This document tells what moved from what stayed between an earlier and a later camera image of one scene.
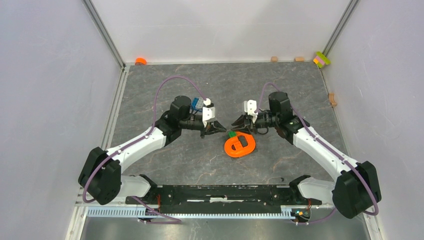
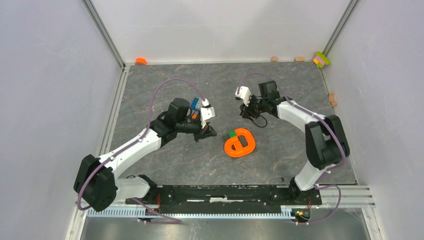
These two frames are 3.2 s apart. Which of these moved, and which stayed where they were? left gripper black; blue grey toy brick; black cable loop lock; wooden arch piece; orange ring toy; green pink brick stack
Moved: black cable loop lock; left gripper black
Stayed: wooden arch piece; blue grey toy brick; green pink brick stack; orange ring toy
